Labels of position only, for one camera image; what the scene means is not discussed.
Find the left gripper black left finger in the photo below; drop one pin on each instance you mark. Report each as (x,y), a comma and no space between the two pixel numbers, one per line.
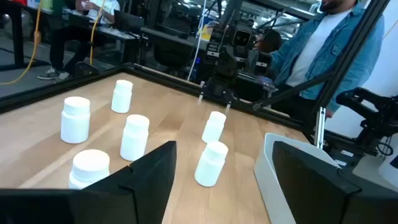
(152,174)

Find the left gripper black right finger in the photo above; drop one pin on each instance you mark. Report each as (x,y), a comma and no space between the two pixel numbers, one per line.
(304,186)

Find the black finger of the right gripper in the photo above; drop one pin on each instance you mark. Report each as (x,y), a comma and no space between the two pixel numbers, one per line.
(201,96)
(228,107)

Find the slim white pill bottle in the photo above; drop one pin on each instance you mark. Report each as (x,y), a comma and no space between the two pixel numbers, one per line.
(214,127)
(134,140)
(122,98)
(211,165)

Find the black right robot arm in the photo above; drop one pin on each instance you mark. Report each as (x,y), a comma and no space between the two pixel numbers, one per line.
(230,12)

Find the white rectangular basket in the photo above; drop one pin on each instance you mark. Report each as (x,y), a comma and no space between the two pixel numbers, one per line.
(264,177)

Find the wide white pill bottle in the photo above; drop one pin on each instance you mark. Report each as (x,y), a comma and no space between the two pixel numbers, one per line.
(88,168)
(75,124)

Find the black mechanical device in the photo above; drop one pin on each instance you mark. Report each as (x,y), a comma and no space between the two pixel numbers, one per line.
(373,109)

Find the black laptop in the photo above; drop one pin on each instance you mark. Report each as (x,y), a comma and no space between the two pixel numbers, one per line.
(127,21)

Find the black office desk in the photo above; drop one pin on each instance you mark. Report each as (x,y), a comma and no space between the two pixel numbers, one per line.
(115,35)

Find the standing person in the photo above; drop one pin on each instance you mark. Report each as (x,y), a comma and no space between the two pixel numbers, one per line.
(326,53)

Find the seated person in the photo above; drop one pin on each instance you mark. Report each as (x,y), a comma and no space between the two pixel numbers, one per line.
(62,46)

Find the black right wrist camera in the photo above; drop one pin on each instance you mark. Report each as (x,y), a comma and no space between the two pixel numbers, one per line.
(242,38)

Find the silver aluminium bracket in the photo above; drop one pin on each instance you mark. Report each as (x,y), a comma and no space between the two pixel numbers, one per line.
(320,127)

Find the black diagonal frame brace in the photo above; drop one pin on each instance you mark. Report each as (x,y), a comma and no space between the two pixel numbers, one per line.
(289,92)

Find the black table frame rail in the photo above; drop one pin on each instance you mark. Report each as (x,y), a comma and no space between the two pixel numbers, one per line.
(62,86)

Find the black frame post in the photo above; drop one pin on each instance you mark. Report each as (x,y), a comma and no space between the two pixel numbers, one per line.
(351,53)

